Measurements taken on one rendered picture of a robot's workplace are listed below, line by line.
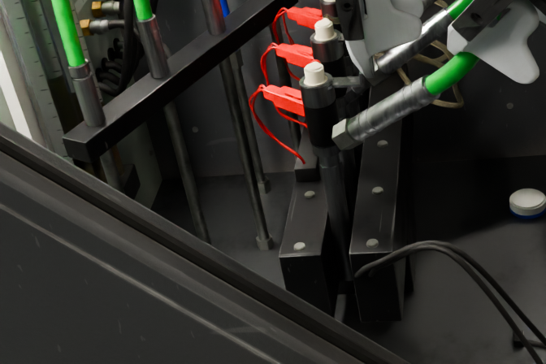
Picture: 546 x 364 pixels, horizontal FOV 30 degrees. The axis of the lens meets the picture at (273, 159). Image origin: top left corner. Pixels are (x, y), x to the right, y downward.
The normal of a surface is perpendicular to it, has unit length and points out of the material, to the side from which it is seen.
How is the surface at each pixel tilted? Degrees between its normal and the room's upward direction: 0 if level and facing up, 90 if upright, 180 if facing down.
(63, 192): 43
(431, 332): 0
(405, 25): 93
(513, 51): 101
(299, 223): 0
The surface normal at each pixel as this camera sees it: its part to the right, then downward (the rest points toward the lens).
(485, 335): -0.18, -0.83
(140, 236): 0.54, -0.65
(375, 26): -0.14, 0.59
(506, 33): -0.62, 0.65
